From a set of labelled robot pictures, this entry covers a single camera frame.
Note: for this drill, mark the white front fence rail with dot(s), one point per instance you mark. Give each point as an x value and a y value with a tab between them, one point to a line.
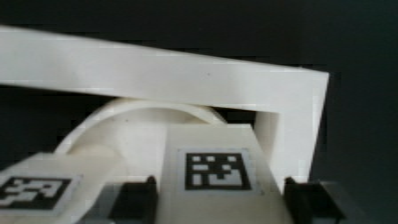
85	65

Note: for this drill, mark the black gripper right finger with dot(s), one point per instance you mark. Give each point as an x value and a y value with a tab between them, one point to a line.
311	206

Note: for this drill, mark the white right fence rail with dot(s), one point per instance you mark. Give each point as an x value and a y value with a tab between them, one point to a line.
288	124

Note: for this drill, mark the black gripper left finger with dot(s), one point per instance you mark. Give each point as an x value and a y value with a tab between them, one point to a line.
133	210

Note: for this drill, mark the white fence rail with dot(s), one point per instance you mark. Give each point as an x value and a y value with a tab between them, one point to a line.
288	124
85	65

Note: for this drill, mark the white stool leg with tag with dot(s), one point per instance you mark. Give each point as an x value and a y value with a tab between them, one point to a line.
50	187

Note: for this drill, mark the white round stool seat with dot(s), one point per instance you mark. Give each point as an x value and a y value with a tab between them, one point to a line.
123	132

